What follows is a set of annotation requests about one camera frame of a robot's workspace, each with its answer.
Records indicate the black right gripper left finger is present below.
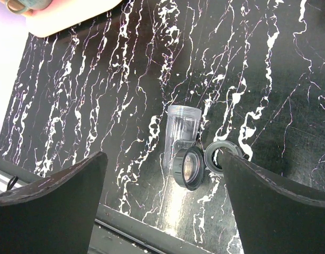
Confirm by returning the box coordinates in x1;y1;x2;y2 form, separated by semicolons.
0;151;108;253

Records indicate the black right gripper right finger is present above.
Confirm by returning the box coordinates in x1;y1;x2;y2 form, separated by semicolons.
220;151;325;253

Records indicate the grey threaded adapter fitting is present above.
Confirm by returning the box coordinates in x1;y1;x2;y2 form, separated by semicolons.
204;140;243;175

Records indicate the dark grey threaded nut ring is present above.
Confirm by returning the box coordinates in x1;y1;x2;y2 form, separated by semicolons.
173;145;205;191

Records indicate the pink three-tier shelf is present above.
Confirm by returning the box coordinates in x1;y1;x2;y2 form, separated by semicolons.
25;0;122;38

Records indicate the teal ceramic mug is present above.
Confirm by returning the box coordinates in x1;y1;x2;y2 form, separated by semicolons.
4;0;52;14

